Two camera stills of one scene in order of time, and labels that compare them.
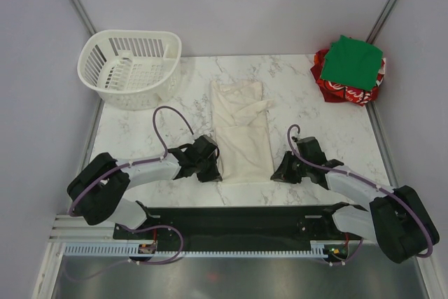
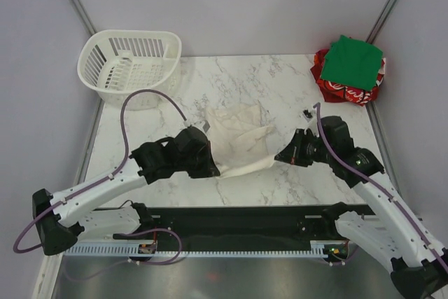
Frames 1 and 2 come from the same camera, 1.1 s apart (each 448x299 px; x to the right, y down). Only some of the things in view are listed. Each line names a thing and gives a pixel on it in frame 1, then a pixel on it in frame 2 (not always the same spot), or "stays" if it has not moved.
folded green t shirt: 353,61 stays
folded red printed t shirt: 334,92 stays
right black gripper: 283,174 to 292,154
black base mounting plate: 236,229 stays
